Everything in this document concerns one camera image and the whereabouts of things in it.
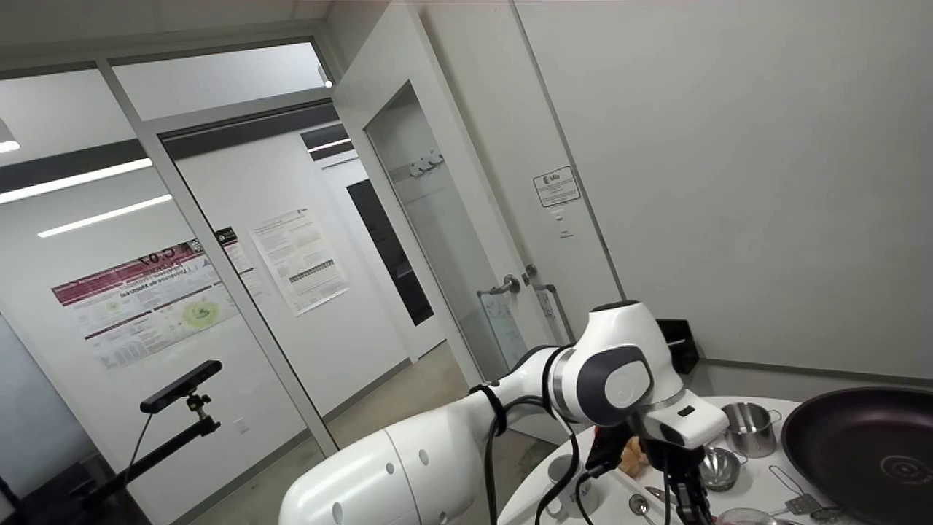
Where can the black stereo camera bar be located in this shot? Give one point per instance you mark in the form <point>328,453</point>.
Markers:
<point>182,386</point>

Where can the small steel bowl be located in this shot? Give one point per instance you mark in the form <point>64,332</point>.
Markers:
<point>720,469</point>

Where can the small steel pot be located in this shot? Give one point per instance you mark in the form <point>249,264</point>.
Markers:
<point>752,428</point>

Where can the steel spatula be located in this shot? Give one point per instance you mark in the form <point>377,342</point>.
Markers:
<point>800,496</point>

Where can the white glass-panel door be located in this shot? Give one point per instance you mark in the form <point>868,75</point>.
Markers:
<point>468,244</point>

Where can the black wall marker holder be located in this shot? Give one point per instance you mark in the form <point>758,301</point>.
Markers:
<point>679,346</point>

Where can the white paper notice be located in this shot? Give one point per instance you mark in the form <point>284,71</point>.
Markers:
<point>300,262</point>

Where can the black frying pan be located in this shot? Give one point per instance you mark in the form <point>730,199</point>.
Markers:
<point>864,457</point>

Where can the black camera boom stand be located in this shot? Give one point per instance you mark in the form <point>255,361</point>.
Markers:
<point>164,453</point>

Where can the small white wall sign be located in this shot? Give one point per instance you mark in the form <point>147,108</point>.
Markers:
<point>556,187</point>

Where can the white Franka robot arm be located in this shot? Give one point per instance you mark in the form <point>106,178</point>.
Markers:
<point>427,457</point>

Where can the poster with red header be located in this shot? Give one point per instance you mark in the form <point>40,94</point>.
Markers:
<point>147,301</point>

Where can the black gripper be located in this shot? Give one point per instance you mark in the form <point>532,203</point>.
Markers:
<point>682,486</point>

